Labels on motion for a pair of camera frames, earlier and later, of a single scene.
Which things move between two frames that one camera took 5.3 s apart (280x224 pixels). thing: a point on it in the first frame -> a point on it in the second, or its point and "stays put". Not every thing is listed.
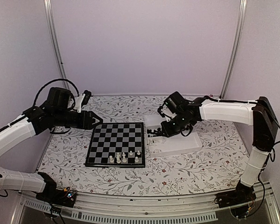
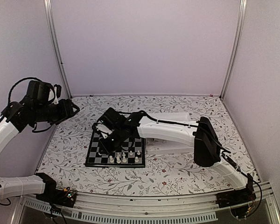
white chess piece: x=118 y=158 stays put
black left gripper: x=90 y=120 -> x=66 y=110
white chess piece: x=111 y=159 stays put
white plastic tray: x=162 y=145 stays put
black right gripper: x=167 y=131 -> x=107 y=149
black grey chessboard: x=109 y=139 stays put
